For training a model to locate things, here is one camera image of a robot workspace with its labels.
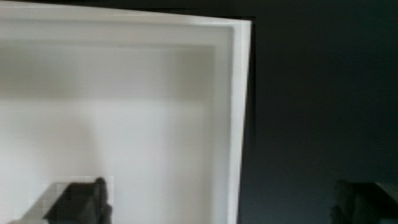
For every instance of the white drawer cabinet frame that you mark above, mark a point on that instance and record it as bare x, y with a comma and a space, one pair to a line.
122, 86

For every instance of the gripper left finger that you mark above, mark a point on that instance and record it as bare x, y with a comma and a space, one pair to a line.
71, 204

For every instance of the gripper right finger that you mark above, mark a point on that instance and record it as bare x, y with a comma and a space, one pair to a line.
366, 204

